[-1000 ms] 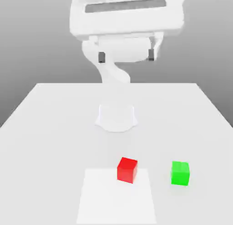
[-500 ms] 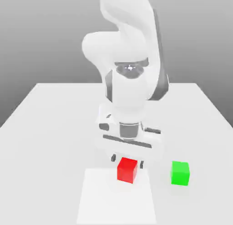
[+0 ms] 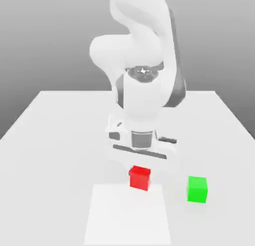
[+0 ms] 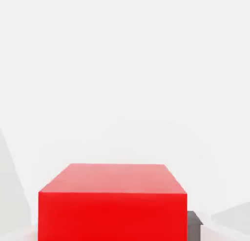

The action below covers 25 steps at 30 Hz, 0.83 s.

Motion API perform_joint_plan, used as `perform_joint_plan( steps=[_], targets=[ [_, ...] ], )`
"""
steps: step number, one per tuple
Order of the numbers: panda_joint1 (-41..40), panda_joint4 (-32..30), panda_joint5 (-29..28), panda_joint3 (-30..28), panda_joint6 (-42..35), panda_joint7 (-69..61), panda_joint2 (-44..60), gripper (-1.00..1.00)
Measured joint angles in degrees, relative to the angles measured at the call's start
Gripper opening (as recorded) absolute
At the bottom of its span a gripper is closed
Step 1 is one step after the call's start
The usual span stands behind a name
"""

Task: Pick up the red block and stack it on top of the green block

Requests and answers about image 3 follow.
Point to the small red cube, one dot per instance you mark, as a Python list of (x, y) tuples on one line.
[(139, 179)]

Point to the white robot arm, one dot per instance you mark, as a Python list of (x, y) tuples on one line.
[(139, 50)]

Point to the small green cube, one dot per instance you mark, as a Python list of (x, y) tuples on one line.
[(197, 190)]

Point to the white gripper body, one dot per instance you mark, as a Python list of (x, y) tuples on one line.
[(139, 157)]

